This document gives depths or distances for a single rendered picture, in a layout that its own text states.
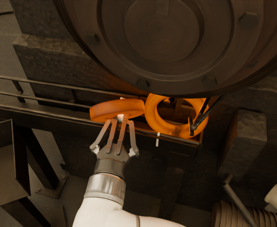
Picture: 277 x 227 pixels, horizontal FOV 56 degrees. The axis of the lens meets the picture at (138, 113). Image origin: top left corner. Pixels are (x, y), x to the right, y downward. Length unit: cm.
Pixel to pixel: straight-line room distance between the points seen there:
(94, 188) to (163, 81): 28
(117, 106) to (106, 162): 14
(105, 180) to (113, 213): 7
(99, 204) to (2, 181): 41
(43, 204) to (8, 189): 64
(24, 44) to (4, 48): 163
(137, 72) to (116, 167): 24
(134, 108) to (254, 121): 31
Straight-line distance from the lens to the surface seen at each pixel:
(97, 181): 60
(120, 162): 63
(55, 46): 83
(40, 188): 153
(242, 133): 71
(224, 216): 89
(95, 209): 58
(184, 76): 48
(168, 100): 81
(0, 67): 232
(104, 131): 70
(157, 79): 49
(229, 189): 85
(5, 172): 92
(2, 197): 89
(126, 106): 67
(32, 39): 88
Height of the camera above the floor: 134
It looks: 51 degrees down
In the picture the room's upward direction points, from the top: straight up
